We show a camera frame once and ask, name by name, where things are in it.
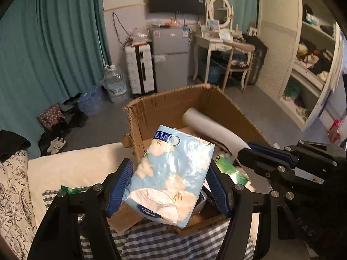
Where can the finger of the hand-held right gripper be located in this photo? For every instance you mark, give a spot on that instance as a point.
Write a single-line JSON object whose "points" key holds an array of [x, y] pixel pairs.
{"points": [[257, 162], [271, 153]]}

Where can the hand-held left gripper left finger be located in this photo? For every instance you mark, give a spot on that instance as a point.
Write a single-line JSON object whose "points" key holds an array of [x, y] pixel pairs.
{"points": [[116, 192]]}

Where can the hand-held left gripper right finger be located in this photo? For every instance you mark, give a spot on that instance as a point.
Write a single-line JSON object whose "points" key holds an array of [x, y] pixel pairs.
{"points": [[218, 192]]}

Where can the light blue tissue pack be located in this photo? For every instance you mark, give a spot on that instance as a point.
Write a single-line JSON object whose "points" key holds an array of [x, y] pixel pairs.
{"points": [[173, 173]]}

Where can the cardboard box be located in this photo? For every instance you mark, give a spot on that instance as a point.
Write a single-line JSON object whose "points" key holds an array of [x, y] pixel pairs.
{"points": [[168, 108]]}

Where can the green flat packet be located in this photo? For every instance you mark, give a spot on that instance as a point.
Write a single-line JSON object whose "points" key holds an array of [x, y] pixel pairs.
{"points": [[233, 170]]}

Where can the cream bed sheet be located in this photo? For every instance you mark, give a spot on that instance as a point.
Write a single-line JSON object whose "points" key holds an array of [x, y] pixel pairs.
{"points": [[76, 165]]}

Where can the white paper roll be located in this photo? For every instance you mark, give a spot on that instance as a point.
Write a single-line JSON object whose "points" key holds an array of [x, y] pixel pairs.
{"points": [[211, 127]]}

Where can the grey checked blanket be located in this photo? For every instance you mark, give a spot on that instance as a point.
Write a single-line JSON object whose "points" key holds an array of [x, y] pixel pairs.
{"points": [[151, 245]]}

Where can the red plastic bag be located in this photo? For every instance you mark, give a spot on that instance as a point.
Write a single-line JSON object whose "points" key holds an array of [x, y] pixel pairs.
{"points": [[336, 131]]}

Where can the white shoes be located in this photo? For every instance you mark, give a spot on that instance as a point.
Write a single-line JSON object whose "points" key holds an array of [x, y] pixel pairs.
{"points": [[55, 145]]}

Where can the dark shoes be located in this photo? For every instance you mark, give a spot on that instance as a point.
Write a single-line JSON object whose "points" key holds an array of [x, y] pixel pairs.
{"points": [[76, 115]]}

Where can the wooden chair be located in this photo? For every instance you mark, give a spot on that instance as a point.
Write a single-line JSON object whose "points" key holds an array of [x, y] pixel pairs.
{"points": [[238, 69]]}

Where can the black hanging bag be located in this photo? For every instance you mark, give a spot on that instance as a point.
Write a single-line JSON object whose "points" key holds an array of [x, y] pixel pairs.
{"points": [[259, 57]]}

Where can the blue storage box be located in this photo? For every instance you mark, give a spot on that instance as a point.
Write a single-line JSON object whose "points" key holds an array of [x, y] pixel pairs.
{"points": [[214, 71]]}

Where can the floral fabric bag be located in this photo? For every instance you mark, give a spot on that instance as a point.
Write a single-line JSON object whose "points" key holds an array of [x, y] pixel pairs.
{"points": [[50, 116]]}

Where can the floral duvet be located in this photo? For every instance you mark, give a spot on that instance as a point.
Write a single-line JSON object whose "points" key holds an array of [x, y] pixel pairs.
{"points": [[13, 200]]}

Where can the large clear water bottle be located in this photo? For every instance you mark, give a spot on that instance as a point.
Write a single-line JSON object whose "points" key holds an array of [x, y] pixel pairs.
{"points": [[116, 85]]}

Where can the white open wardrobe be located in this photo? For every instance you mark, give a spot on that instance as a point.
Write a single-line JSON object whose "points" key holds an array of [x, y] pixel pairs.
{"points": [[279, 46]]}

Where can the black cloth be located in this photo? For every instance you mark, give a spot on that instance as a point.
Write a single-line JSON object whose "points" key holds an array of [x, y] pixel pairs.
{"points": [[13, 143]]}

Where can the white suitcase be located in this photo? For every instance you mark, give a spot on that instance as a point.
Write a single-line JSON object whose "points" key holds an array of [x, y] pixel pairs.
{"points": [[139, 70]]}

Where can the white dressing table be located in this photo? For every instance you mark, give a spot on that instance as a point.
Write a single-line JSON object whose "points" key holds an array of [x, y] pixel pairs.
{"points": [[208, 43]]}

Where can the grey small fridge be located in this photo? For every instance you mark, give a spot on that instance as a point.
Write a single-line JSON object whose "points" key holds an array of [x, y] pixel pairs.
{"points": [[170, 59]]}

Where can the oval white-framed mirror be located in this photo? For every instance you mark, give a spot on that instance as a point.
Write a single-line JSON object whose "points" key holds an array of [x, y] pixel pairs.
{"points": [[221, 9]]}

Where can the clear plastic bags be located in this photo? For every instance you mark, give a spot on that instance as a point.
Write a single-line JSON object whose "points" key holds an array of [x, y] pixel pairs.
{"points": [[138, 36]]}

